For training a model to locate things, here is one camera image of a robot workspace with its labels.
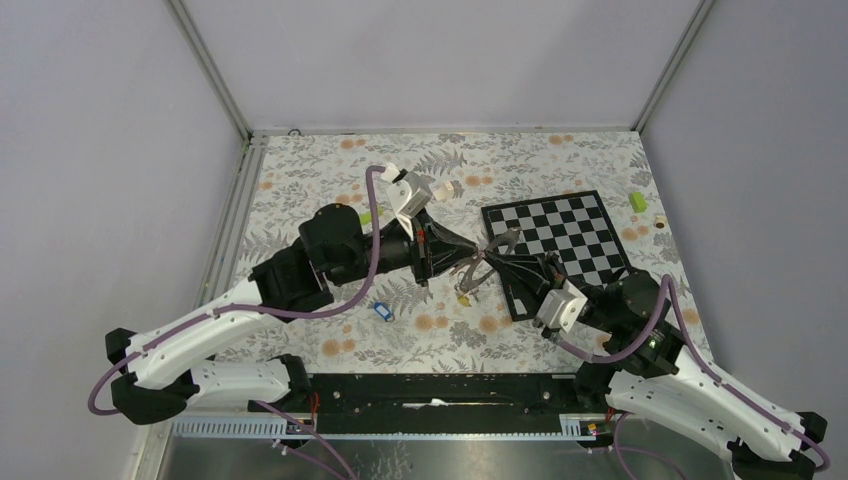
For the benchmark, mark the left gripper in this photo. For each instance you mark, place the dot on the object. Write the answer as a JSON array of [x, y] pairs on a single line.
[[433, 248]]

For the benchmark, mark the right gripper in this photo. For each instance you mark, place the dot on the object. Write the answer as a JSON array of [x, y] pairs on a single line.
[[528, 277]]

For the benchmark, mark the large silver keyring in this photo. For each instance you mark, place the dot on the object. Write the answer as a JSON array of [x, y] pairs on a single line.
[[468, 282]]

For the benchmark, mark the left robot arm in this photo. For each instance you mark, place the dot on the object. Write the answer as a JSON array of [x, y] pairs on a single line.
[[326, 271]]

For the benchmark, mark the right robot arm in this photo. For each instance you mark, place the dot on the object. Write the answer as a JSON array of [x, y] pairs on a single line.
[[639, 358]]

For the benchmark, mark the black white chessboard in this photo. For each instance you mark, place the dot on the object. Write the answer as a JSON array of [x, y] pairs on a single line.
[[577, 228]]

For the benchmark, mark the cream toy block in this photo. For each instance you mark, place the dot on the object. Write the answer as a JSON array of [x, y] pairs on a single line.
[[445, 192]]

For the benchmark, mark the blue key tag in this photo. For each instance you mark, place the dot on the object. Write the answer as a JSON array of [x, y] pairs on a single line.
[[383, 311]]

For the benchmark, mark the floral table mat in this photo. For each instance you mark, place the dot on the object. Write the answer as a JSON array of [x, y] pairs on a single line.
[[431, 331]]

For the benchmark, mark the small green block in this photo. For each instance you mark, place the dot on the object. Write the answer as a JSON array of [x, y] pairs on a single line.
[[638, 202]]

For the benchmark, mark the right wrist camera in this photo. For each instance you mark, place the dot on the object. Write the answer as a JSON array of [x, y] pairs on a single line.
[[560, 309]]

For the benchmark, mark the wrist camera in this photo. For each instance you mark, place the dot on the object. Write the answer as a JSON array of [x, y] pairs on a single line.
[[408, 195], [560, 309]]

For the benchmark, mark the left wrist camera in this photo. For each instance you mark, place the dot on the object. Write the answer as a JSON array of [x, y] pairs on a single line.
[[408, 195]]

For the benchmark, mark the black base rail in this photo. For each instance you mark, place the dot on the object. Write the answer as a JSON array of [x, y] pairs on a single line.
[[440, 404]]

